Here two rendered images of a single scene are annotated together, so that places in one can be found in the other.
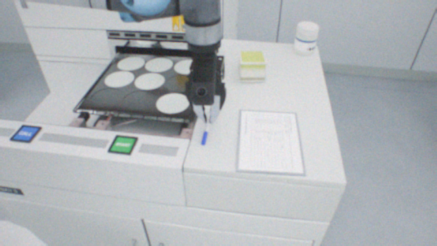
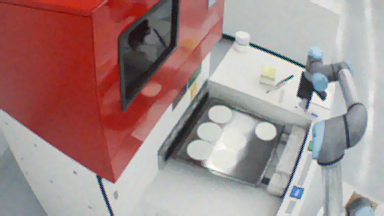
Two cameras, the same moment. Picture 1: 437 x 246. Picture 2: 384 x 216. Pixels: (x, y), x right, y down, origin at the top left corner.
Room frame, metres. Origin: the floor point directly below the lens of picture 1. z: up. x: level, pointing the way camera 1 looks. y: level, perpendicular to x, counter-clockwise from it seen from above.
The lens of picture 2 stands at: (0.78, 1.33, 2.18)
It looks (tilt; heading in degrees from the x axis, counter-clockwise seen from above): 46 degrees down; 285
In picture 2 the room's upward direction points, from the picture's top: 4 degrees clockwise
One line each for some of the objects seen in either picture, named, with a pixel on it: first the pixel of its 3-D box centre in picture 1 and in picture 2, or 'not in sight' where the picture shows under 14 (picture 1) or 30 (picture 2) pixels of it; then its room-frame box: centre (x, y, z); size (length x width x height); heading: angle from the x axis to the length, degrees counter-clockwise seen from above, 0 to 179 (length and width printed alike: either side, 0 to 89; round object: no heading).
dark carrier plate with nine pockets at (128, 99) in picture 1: (149, 81); (234, 141); (0.88, 0.23, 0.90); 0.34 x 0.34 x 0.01; 82
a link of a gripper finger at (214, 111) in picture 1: (216, 103); not in sight; (0.60, 0.00, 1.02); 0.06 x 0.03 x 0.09; 172
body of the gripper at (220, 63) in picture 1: (206, 63); (307, 85); (0.61, 0.03, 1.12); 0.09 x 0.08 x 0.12; 172
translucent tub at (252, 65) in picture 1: (251, 66); (268, 76); (0.81, -0.10, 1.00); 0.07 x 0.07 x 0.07; 1
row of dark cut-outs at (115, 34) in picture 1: (161, 36); (184, 114); (1.10, 0.21, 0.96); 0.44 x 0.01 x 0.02; 82
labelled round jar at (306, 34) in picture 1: (306, 38); (242, 41); (0.97, -0.29, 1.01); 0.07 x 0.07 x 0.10
